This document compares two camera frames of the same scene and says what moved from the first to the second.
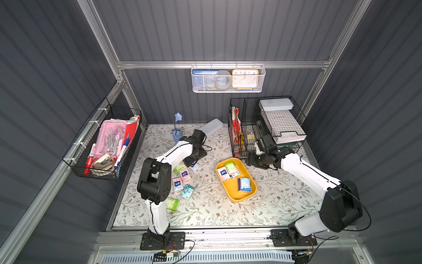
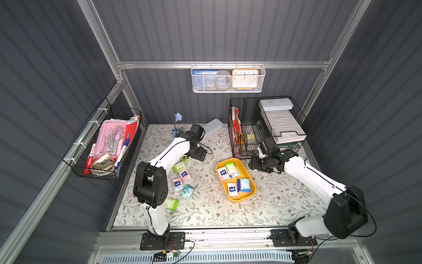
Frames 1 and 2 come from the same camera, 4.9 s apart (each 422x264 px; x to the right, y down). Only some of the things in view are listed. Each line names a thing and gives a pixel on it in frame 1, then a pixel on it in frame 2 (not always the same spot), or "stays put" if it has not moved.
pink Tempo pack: x=194 y=167 → x=232 y=189
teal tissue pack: x=187 y=191 stays put
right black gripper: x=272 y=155 stays put
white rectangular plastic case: x=211 y=126 stays put
